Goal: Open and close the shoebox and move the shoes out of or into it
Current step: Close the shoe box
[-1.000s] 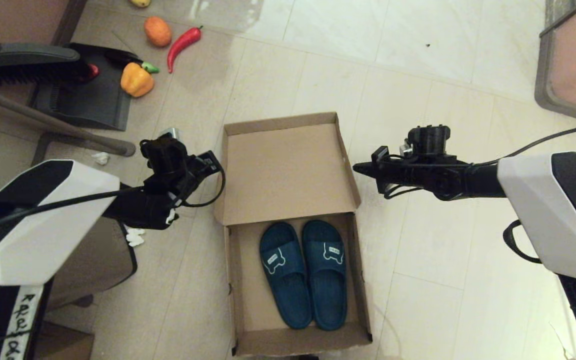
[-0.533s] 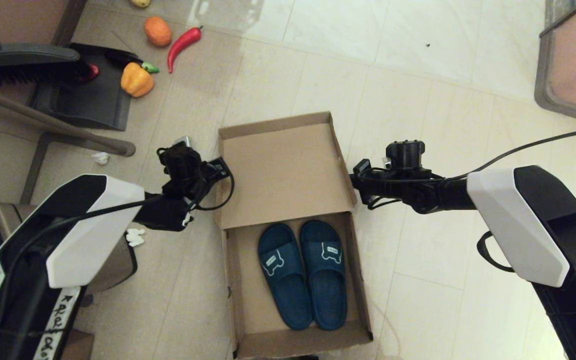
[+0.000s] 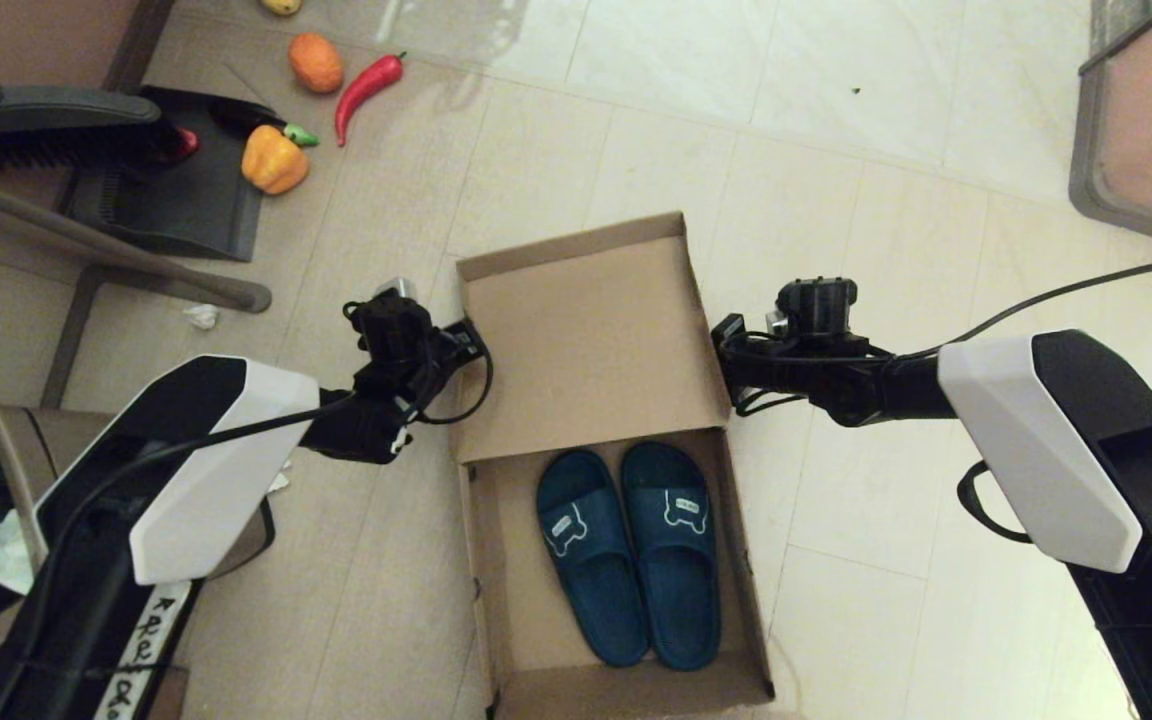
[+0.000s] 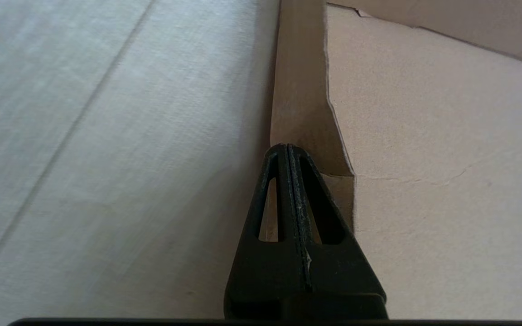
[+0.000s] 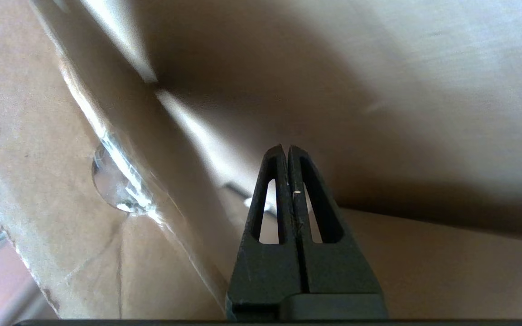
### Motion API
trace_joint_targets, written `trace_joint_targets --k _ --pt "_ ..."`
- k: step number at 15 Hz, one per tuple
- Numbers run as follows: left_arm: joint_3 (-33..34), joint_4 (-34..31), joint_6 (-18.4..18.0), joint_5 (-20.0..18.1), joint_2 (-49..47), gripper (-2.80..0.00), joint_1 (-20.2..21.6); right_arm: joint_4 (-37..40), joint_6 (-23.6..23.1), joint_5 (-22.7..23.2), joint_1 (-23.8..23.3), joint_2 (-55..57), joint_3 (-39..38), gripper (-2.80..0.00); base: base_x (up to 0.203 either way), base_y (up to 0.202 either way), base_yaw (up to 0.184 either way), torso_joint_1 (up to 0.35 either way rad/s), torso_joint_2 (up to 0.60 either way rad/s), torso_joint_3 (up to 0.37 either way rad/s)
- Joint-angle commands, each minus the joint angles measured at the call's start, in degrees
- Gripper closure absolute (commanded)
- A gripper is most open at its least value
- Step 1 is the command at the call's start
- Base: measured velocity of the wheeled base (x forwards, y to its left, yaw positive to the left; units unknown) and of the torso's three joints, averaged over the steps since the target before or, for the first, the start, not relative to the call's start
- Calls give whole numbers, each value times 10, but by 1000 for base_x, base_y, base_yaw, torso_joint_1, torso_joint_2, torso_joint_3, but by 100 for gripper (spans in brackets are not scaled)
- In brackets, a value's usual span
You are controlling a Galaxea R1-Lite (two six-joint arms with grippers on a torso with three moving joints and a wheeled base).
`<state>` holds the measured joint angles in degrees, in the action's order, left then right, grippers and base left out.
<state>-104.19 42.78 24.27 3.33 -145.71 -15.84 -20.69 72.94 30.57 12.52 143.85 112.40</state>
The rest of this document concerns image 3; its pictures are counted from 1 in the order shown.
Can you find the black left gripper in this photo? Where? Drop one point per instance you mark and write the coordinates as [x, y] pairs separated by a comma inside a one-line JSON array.
[[391, 335]]

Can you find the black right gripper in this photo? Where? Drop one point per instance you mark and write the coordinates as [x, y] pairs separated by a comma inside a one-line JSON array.
[[816, 310]]

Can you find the brown cardboard shoe box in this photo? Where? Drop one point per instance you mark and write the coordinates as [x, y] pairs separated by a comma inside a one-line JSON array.
[[586, 350]]

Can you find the dark blue slipper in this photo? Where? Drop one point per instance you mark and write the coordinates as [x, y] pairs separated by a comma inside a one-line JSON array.
[[596, 590], [681, 590]]

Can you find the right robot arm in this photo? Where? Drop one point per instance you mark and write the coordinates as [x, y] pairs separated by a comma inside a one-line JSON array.
[[1036, 450]]

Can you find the small crumpled white tissue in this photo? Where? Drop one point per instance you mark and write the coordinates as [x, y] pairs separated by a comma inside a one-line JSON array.
[[202, 317], [282, 478]]

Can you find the yellow bell pepper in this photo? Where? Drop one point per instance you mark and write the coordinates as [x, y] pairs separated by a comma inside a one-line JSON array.
[[274, 163]]

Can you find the dark eggplant with green stem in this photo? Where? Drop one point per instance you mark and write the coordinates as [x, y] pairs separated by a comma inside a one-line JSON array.
[[302, 137]]

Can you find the red chili pepper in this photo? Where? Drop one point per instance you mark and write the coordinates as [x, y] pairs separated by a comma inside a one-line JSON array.
[[364, 90]]

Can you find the orange fruit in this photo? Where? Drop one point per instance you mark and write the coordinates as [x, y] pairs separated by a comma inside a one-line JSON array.
[[316, 64]]

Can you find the black dustpan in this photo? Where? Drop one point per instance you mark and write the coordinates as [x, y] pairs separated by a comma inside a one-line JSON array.
[[181, 205]]

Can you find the small red fruit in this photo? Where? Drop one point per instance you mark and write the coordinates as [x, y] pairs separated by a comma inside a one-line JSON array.
[[186, 145]]

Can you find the yellow fruit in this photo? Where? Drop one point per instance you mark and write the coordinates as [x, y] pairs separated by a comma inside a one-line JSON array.
[[281, 6]]

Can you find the brown table with metal legs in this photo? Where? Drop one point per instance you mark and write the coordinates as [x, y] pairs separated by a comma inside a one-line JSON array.
[[86, 242]]

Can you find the brown plastic trash bin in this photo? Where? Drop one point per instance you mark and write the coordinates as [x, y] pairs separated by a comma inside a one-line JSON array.
[[21, 425]]

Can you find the black broom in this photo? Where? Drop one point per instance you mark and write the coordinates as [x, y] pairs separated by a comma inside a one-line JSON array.
[[46, 110]]

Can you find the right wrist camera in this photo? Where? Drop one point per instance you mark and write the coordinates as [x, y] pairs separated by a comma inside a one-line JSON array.
[[776, 322]]

